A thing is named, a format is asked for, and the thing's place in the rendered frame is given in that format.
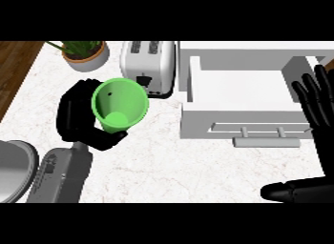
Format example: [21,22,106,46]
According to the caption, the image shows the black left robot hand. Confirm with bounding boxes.
[54,78,129,152]

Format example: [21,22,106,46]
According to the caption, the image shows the white open drawer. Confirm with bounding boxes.
[178,55,327,149]

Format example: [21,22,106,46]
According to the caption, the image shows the white drawer cabinet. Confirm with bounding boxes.
[177,40,334,103]

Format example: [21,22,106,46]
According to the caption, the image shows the white toaster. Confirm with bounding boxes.
[119,40,178,99]

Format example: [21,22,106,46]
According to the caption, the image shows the green cup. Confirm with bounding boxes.
[89,77,150,134]

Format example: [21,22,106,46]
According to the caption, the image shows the potted green plant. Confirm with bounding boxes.
[45,40,110,73]

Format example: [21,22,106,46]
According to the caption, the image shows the grey rounded appliance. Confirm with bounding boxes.
[0,136,39,204]

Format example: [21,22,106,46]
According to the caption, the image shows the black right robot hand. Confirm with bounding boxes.
[258,64,334,204]

